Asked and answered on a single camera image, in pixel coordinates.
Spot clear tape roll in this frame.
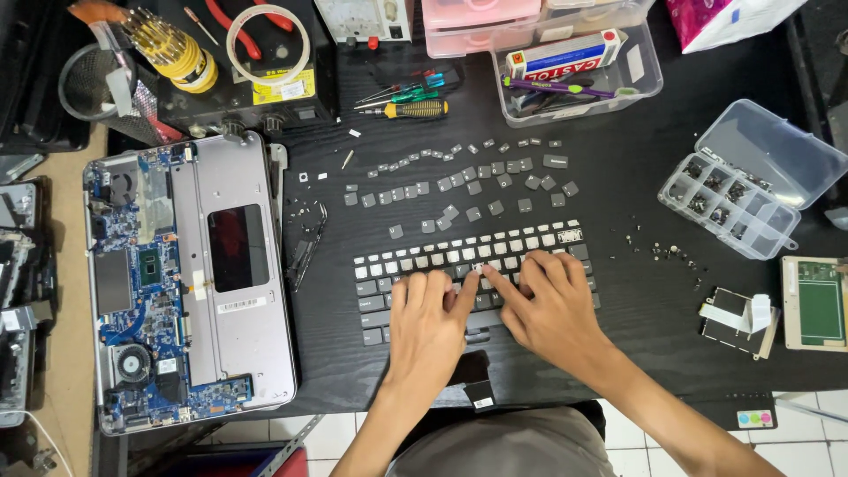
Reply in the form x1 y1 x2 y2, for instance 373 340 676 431
226 4 311 86

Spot person's left hand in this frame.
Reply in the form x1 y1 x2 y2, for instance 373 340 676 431
387 268 481 396

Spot scattered small screws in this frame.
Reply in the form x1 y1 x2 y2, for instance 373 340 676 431
608 215 711 293

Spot white meter device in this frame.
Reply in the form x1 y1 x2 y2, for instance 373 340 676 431
314 0 416 50

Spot opened silver laptop base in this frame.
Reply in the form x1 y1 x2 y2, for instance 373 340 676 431
83 130 298 437

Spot red white blue glue box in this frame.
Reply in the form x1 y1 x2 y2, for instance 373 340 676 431
504 28 628 82

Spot pink plastic drawer box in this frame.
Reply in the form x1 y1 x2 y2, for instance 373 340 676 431
420 0 543 60

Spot pink white plastic bag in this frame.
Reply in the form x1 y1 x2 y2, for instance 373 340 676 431
665 0 810 55

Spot black laptop hinge bracket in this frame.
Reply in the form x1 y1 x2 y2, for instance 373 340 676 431
288 201 329 293

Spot black mesh pen cup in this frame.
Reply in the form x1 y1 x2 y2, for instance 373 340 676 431
57 44 168 147

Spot purple toothbrush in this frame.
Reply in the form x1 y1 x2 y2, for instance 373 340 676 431
501 76 641 102

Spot blue handle screwdriver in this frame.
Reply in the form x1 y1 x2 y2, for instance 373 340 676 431
358 73 446 104

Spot group of loose grey keycaps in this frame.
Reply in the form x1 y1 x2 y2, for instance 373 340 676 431
343 138 581 240

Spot black bench power supply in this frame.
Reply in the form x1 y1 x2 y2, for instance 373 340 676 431
127 0 339 135

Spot yellow screwdriver bit set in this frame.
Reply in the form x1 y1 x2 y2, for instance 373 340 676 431
121 7 220 94

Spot black plate with white ribbon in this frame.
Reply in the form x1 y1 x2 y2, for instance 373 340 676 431
698 286 782 361

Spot sticker with coloured dots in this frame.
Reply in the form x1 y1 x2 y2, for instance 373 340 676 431
736 409 775 431

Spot small red handle screwdriver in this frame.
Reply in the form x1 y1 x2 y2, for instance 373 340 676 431
183 6 220 46

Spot person's grey shorts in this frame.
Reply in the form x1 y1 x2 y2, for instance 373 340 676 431
386 405 618 477

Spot beige green trackpad board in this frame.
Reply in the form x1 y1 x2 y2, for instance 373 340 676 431
780 255 848 352

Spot perforated metal bracket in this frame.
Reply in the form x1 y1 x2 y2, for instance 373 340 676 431
257 413 327 477

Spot green handle screwdriver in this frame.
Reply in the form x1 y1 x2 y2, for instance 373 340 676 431
354 90 440 111

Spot yellow black handle screwdriver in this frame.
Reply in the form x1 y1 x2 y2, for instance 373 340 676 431
361 99 449 121

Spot heap of laptop parts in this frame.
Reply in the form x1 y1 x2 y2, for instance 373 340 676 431
0 152 58 429

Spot black case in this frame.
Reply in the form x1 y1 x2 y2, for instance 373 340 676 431
0 0 91 155

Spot scattered tiny screws by bracket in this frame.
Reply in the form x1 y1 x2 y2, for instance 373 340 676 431
287 194 322 224

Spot clear plastic drawer box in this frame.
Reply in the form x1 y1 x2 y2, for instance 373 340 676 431
538 0 657 42

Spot dark grey laptop keyboard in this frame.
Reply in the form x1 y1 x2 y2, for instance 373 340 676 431
353 221 602 413

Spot clear compartment screw box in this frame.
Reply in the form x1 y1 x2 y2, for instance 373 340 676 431
657 98 848 261

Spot person's right hand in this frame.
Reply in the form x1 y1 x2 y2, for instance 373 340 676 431
481 250 617 376

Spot clear plastic open container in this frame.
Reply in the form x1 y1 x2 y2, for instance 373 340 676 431
489 19 664 129

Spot red handled pliers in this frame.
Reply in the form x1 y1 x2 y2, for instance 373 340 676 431
203 0 295 61

